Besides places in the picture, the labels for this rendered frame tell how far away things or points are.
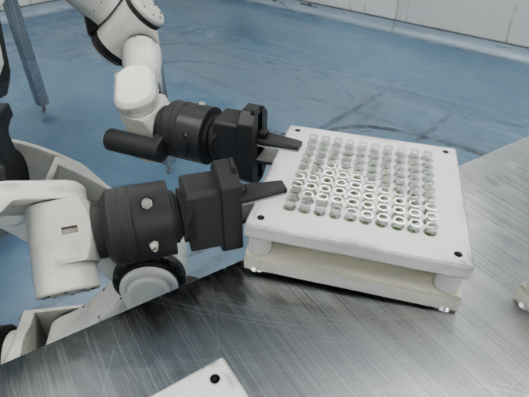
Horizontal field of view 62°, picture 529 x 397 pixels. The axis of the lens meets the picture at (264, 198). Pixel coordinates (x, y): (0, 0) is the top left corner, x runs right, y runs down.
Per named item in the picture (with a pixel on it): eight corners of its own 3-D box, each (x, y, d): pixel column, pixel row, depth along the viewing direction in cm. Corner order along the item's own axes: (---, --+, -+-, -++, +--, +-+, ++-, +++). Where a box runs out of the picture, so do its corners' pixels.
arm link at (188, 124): (273, 92, 65) (201, 79, 68) (246, 120, 58) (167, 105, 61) (271, 165, 72) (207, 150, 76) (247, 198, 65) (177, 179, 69)
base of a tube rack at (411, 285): (456, 312, 49) (462, 298, 47) (243, 268, 54) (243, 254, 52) (443, 187, 68) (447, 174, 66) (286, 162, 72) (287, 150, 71)
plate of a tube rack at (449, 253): (470, 281, 46) (476, 268, 45) (243, 237, 50) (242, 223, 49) (453, 159, 65) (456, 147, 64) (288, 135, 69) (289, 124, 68)
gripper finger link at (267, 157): (303, 156, 65) (264, 147, 66) (295, 167, 62) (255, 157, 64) (302, 165, 66) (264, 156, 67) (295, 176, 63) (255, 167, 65)
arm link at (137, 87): (172, 145, 71) (166, 95, 80) (156, 101, 64) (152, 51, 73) (131, 153, 71) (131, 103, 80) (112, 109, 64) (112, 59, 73)
